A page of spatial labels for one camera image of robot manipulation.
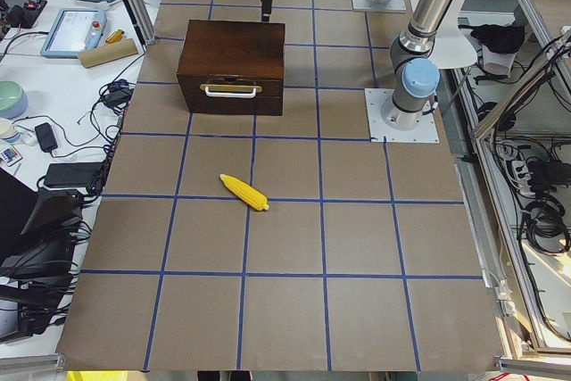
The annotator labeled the wooden drawer with white handle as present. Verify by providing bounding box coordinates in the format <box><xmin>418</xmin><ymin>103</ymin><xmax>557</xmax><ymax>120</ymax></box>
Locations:
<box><xmin>178</xmin><ymin>77</ymin><xmax>283</xmax><ymax>99</ymax></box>

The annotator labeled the yellow toy corn cob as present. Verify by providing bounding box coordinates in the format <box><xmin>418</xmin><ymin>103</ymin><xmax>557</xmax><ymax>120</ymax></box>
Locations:
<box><xmin>219</xmin><ymin>174</ymin><xmax>269</xmax><ymax>211</ymax></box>

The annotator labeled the dark wooden drawer box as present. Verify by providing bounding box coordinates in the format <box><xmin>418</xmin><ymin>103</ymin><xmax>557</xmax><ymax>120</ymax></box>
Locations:
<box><xmin>177</xmin><ymin>20</ymin><xmax>286</xmax><ymax>116</ymax></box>

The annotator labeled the yellow gold cylinder tool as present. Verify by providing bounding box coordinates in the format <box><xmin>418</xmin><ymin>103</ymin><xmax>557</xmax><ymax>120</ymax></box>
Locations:
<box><xmin>105</xmin><ymin>29</ymin><xmax>124</xmax><ymax>45</ymax></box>

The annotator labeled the cardboard tube roll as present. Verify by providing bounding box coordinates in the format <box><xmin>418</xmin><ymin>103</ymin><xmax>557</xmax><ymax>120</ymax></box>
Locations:
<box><xmin>78</xmin><ymin>38</ymin><xmax>138</xmax><ymax>69</ymax></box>

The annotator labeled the near blue teach pendant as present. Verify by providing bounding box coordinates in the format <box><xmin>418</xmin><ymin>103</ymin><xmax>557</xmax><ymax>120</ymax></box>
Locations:
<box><xmin>40</xmin><ymin>8</ymin><xmax>107</xmax><ymax>58</ymax></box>

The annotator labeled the black cloth bundle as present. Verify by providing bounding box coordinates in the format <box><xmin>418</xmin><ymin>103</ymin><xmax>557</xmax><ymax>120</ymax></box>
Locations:
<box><xmin>470</xmin><ymin>24</ymin><xmax>525</xmax><ymax>54</ymax></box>

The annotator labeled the green round speaker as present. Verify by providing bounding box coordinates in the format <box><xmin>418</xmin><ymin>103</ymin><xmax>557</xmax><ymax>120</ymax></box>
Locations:
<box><xmin>0</xmin><ymin>80</ymin><xmax>28</xmax><ymax>119</ymax></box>

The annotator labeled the white power strip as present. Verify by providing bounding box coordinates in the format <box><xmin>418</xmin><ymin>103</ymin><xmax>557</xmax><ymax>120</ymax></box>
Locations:
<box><xmin>496</xmin><ymin>140</ymin><xmax>534</xmax><ymax>198</ymax></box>

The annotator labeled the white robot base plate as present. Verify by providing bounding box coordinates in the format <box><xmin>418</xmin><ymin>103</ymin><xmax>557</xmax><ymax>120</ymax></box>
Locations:
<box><xmin>365</xmin><ymin>88</ymin><xmax>440</xmax><ymax>144</ymax></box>

